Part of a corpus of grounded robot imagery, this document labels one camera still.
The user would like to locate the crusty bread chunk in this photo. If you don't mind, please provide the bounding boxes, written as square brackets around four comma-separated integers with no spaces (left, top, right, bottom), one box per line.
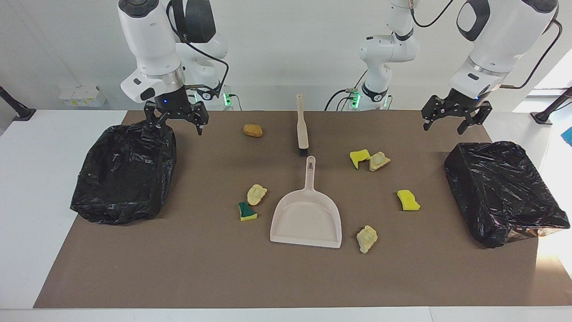
[369,151,391,172]
[356,225,379,254]

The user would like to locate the notched yellow sponge piece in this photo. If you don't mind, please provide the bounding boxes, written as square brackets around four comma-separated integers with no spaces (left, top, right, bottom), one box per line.
[349,149,371,169]

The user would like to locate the yellow sponge block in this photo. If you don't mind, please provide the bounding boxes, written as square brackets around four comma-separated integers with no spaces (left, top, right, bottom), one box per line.
[397,190,421,211]

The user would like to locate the beige hand brush black bristles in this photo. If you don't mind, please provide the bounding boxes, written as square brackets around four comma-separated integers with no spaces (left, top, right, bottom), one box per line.
[296,94,309,157]

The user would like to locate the green yellow sponge piece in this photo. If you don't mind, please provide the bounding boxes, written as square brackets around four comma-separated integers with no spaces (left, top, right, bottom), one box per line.
[238,202,258,222]

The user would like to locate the beige plastic dustpan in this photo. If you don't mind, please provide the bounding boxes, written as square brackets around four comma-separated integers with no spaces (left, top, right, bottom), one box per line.
[270,156,342,249]

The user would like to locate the open bin black bag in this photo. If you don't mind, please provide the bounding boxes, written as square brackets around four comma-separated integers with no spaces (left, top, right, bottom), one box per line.
[70,120,177,225]

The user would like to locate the bin wrapped black bag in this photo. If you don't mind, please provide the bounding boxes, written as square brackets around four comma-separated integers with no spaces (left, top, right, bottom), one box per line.
[444,141,571,249]

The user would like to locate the black stand foot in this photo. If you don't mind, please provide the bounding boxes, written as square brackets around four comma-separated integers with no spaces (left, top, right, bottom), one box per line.
[530,86,572,125]
[0,86,36,122]

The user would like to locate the white cardboard box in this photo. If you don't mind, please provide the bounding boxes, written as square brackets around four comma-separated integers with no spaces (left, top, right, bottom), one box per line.
[59,85,107,107]

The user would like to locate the brown paper table mat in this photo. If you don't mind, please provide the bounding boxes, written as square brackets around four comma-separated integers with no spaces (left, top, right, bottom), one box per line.
[34,110,572,309]

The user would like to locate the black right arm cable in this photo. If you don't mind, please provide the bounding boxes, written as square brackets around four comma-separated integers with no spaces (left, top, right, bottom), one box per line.
[166,0,231,101]

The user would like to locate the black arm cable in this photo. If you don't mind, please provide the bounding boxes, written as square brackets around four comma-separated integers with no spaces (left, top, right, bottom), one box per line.
[409,0,563,90]
[166,0,231,101]

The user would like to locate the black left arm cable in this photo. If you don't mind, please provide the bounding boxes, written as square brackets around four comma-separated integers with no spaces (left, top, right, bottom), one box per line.
[409,0,563,90]

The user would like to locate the black base cable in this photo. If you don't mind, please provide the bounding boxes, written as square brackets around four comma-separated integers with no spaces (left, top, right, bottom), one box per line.
[325,69,369,111]

